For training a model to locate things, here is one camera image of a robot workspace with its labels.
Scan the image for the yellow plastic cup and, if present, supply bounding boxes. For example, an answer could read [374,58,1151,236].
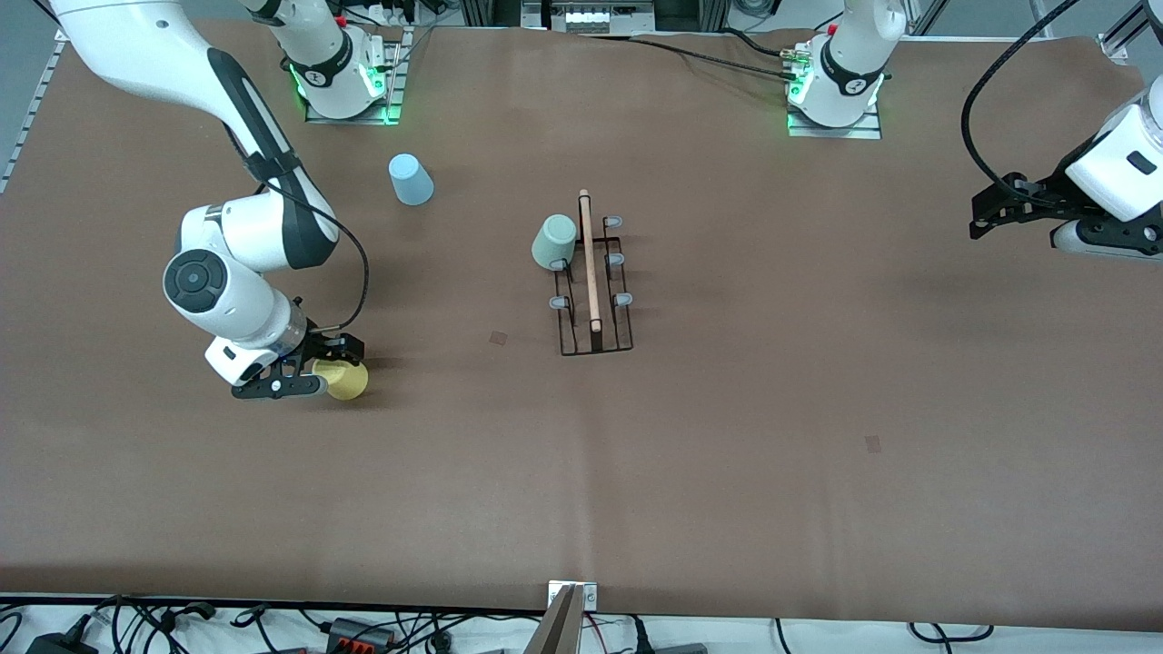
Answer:
[313,359,370,401]

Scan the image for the pale green plastic cup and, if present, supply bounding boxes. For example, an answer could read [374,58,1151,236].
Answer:
[532,214,579,272]

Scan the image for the black wire cup holder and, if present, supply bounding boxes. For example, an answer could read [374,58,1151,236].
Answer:
[548,189,635,357]

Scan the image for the light blue plastic cup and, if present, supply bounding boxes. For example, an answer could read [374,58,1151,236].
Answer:
[388,153,435,207]

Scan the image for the brown table cover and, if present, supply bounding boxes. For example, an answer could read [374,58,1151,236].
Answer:
[0,20,1163,632]

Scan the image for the black orange connector box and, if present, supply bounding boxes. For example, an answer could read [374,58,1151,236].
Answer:
[325,618,398,654]

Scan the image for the black power adapter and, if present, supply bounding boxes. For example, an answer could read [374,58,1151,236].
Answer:
[25,631,99,654]

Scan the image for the white socket strip with plugs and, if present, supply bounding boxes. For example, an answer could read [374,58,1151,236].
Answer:
[345,0,428,28]

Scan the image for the white power strip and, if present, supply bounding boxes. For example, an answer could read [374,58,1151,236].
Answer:
[550,0,655,33]

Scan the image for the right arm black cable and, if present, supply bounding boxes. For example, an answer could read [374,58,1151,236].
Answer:
[223,118,371,332]

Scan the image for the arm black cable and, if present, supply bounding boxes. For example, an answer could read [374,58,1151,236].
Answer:
[223,118,371,332]
[961,0,1087,196]

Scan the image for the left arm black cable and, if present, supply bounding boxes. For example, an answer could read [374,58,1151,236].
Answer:
[961,0,1087,196]

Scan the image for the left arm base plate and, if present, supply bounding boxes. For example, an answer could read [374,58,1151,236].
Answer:
[786,100,884,140]

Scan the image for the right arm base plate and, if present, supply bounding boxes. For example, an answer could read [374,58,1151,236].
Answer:
[303,25,405,126]

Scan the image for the short black table cable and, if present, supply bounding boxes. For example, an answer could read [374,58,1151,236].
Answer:
[722,25,796,61]

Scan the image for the silver perforated edge rail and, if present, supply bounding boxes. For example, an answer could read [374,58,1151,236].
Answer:
[0,36,72,196]

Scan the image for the small metal bracket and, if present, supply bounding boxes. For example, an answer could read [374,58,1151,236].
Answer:
[548,581,599,611]

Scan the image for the grey camera pole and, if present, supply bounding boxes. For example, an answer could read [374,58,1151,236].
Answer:
[524,586,584,654]

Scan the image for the long black table cable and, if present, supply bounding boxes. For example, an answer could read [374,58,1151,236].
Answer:
[577,33,793,84]

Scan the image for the looped black cable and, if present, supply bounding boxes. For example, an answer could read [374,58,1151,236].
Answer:
[909,622,993,645]

